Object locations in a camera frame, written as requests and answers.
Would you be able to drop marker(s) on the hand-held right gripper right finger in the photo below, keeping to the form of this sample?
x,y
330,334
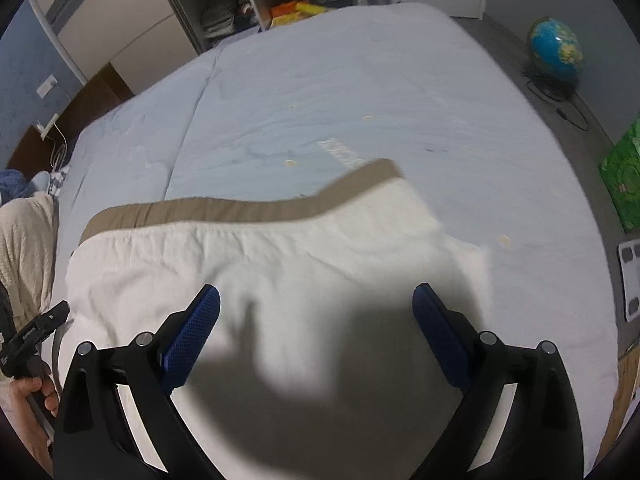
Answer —
x,y
442,340

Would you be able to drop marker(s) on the green shopping bag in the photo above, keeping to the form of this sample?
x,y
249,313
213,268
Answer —
x,y
625,175

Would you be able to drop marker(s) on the bed with light blue sheet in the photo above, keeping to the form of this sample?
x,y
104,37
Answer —
x,y
350,85

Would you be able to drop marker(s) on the wooden board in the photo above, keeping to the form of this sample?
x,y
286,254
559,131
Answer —
x,y
625,395

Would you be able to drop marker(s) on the dark wooden headboard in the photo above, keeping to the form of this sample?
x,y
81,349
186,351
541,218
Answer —
x,y
107,85

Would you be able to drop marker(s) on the white bathroom scale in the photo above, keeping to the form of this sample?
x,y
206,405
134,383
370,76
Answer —
x,y
631,280

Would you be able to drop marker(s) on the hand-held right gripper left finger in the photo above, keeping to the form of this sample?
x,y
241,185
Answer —
x,y
192,340

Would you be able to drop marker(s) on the blue globe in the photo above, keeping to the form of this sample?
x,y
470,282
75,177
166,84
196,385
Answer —
x,y
555,47

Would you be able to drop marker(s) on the cream knitted blanket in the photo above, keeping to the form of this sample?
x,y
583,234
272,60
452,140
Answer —
x,y
25,250

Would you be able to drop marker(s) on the blue cloth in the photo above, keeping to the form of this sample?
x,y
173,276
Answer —
x,y
12,185

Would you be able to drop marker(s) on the person's left hand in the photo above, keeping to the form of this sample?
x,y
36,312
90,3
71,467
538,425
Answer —
x,y
25,410

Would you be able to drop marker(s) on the grey open wardrobe shelf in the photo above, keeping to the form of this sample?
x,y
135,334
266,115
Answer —
x,y
195,5

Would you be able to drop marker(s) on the white power strip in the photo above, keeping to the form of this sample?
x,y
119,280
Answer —
x,y
47,127

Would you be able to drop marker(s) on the cream sliding wardrobe door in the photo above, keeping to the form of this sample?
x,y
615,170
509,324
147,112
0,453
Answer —
x,y
110,15

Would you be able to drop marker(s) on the orange and yellow boxes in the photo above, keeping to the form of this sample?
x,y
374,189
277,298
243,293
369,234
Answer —
x,y
295,12

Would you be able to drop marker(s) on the white puffer jacket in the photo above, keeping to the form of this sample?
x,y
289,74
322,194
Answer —
x,y
300,260

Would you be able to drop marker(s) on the folded clothes stack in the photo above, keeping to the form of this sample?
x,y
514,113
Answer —
x,y
220,19

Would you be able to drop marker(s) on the white wall socket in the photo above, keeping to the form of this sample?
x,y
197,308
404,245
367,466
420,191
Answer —
x,y
46,87

